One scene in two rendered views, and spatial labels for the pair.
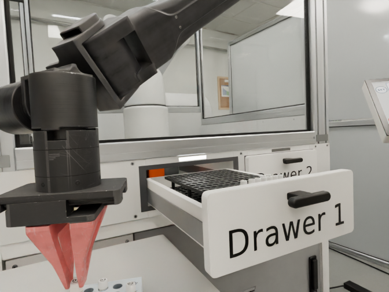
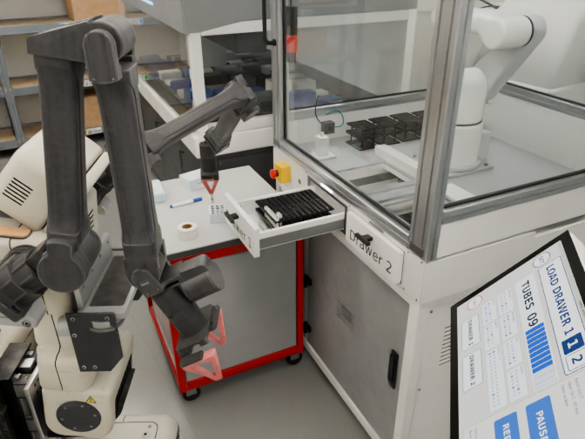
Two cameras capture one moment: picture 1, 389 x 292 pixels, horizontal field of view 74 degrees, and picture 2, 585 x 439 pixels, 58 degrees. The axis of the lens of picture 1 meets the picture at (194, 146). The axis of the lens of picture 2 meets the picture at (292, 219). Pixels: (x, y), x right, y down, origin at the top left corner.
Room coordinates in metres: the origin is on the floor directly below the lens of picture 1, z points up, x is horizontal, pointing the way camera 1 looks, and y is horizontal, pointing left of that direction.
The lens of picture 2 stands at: (0.58, -1.68, 1.73)
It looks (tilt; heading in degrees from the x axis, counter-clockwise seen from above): 28 degrees down; 91
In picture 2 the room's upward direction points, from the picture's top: straight up
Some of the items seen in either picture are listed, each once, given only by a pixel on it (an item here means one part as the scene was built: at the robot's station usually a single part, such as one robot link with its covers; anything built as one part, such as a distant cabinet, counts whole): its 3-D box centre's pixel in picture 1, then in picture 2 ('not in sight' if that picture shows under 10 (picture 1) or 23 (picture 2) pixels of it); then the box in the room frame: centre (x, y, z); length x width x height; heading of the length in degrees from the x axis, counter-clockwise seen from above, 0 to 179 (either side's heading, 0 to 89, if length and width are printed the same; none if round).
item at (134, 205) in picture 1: (154, 164); (437, 184); (1.12, 0.18, 0.87); 1.02 x 0.95 x 0.14; 116
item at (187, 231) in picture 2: not in sight; (187, 231); (0.18, -0.03, 0.78); 0.07 x 0.07 x 0.04
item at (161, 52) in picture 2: not in sight; (240, 44); (0.22, 1.69, 1.13); 1.78 x 1.14 x 0.45; 116
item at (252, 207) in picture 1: (289, 214); (240, 223); (0.39, -0.14, 0.87); 0.29 x 0.02 x 0.11; 116
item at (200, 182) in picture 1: (219, 192); (293, 212); (0.57, -0.05, 0.87); 0.22 x 0.18 x 0.06; 26
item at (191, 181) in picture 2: not in sight; (197, 179); (0.14, 0.42, 0.79); 0.13 x 0.09 x 0.05; 40
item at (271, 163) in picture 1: (283, 170); (372, 245); (0.81, -0.28, 0.87); 0.29 x 0.02 x 0.11; 116
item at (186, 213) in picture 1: (217, 193); (296, 212); (0.57, -0.05, 0.86); 0.40 x 0.26 x 0.06; 26
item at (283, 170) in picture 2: not in sight; (281, 172); (0.51, 0.29, 0.88); 0.07 x 0.05 x 0.07; 116
